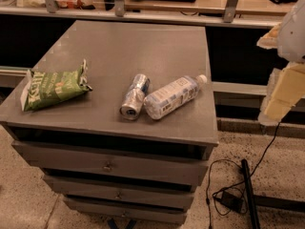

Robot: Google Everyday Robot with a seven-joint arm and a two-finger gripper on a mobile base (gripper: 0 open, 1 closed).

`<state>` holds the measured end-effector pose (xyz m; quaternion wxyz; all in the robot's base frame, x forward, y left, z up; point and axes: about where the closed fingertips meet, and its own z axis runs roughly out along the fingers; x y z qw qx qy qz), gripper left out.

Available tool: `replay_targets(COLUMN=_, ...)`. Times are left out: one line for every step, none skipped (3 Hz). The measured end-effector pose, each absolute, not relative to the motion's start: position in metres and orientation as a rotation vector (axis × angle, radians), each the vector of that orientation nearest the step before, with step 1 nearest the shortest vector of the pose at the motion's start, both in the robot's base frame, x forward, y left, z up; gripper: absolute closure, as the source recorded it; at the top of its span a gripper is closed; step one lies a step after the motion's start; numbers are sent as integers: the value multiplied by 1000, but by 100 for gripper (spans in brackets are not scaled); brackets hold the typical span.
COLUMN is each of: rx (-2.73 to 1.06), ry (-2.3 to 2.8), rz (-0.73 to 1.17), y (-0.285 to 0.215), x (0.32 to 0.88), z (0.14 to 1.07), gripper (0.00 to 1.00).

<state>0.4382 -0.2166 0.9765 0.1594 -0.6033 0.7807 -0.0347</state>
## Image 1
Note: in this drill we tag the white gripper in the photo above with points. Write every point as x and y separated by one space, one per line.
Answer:
294 35

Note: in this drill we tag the clear plastic water bottle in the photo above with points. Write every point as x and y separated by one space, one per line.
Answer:
174 95

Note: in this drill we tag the silver blue redbull can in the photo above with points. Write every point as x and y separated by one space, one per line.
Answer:
134 98

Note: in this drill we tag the black power adapter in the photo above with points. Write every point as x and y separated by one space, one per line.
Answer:
232 202

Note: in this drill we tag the top drawer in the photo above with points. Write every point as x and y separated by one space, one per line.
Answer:
112 163

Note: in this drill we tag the drawer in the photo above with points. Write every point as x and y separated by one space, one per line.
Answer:
112 163
125 211
119 192

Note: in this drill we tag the black floor bar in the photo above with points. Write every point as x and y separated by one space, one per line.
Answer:
250 194

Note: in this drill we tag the middle drawer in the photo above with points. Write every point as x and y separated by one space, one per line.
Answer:
119 192

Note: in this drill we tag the grey drawer cabinet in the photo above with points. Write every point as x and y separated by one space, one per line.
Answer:
115 54

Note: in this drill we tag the bottom drawer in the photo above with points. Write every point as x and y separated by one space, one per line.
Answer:
125 211

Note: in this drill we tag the green chip bag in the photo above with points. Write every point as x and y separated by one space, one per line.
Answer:
47 89

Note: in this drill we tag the metal shelf rail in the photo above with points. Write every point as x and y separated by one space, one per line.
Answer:
259 13

